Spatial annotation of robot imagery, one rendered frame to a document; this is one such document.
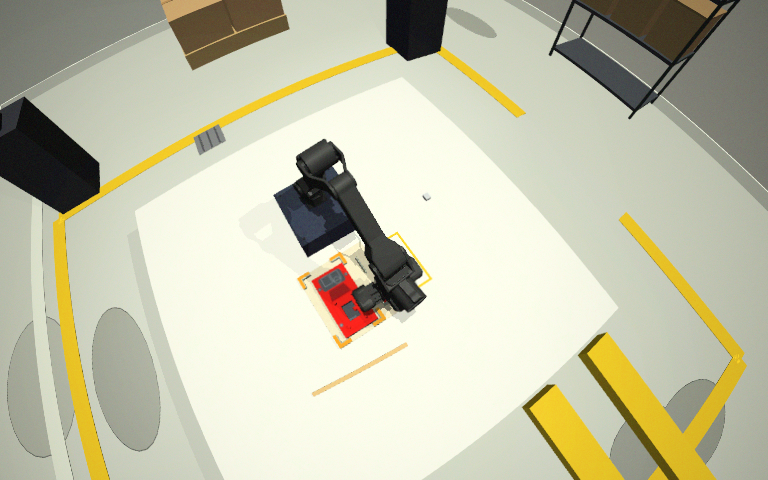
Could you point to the tan thin flat bar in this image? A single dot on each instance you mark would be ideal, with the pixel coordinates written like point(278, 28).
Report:
point(356, 372)

